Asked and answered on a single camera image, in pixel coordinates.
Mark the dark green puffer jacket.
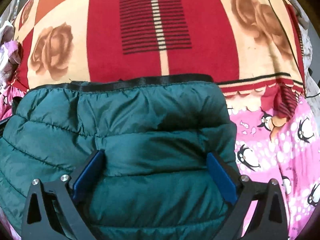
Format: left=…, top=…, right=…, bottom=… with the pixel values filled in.
left=1, top=75, right=236, bottom=239

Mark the pink penguin fleece blanket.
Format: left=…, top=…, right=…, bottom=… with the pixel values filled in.
left=0, top=84, right=320, bottom=240

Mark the white lilac floral sheet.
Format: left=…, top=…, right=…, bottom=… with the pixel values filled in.
left=1, top=21, right=21, bottom=92

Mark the red cream rose blanket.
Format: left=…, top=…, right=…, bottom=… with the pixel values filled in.
left=12, top=0, right=304, bottom=119

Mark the thin black cable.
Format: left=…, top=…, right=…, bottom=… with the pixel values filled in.
left=267, top=0, right=320, bottom=99

